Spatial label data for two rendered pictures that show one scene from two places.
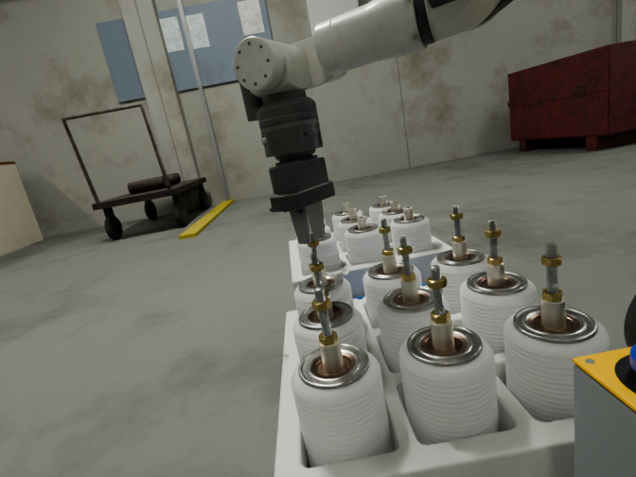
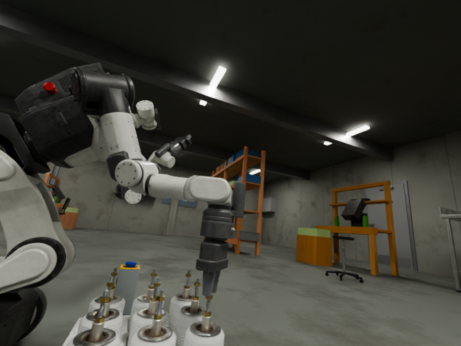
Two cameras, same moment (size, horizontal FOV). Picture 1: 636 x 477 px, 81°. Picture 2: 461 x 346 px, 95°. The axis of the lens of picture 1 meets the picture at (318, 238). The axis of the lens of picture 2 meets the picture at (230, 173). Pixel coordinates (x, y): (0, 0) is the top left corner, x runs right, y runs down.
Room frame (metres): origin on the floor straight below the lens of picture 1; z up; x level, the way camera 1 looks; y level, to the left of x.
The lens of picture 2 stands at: (1.15, -0.19, 0.49)
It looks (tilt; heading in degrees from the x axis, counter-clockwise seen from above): 15 degrees up; 158
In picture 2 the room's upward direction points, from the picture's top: 6 degrees clockwise
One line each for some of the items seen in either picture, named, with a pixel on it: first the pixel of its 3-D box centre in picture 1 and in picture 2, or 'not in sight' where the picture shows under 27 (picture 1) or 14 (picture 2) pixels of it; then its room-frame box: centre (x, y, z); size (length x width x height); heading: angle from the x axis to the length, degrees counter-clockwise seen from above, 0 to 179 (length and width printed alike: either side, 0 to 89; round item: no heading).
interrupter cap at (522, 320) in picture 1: (553, 324); (108, 299); (0.35, -0.23, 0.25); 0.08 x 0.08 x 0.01
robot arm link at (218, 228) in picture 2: (296, 164); (215, 244); (0.59, 0.01, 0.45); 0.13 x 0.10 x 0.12; 139
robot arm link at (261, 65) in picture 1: (271, 87); (224, 202); (0.58, 0.03, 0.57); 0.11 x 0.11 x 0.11; 60
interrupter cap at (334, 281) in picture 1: (321, 284); (205, 329); (0.58, 0.01, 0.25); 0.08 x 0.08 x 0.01
